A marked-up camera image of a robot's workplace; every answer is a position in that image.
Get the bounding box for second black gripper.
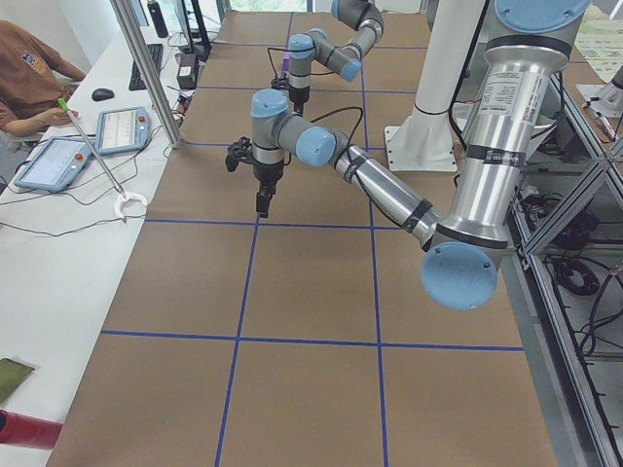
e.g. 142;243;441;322
288;88;309;115

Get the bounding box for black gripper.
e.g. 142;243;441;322
253;162;284;218

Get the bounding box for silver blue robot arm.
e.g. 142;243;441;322
250;1;588;310

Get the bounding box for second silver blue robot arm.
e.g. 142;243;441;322
286;0;385;115

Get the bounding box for black power brick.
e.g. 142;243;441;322
176;54;199;90

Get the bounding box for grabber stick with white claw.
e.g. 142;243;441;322
56;98;148;223

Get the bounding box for brown paper table mat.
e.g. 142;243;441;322
48;12;609;467

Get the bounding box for black keyboard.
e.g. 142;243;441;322
128;43;165;92

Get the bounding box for teach pendant tablet far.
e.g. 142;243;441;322
94;106;151;156

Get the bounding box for teach pendant tablet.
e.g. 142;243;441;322
14;137;92;192
94;106;151;156

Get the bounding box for black bottle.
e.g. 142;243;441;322
147;0;168;38

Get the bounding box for black computer mouse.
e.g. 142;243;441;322
92;88;115;102

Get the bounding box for teach pendant tablet near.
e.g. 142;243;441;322
14;137;92;192

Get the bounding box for person in brown shirt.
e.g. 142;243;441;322
1;20;86;137

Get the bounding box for green cloth pouch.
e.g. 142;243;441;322
0;358;34;403

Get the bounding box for red cylinder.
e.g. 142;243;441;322
1;410;63;449

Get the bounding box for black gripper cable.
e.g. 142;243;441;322
267;47;366;196

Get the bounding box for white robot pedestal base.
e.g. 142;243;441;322
385;0;489;172

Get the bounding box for aluminium frame post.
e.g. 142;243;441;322
110;0;182;149

